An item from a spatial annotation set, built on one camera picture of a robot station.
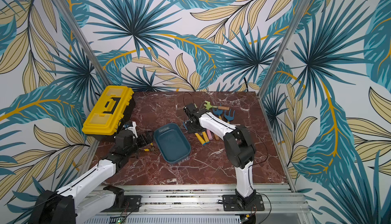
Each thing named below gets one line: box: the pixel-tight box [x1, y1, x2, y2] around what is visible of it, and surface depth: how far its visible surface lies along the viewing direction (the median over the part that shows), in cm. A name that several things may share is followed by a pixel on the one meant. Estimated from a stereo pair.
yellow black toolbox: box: [81, 85, 136, 141], surface depth 90 cm
